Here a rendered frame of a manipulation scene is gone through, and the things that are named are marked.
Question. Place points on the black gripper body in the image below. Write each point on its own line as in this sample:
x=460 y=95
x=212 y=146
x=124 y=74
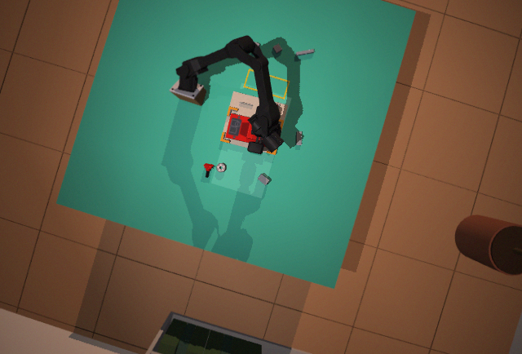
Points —
x=256 y=147

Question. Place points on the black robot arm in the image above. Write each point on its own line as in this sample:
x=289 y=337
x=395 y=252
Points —
x=266 y=123

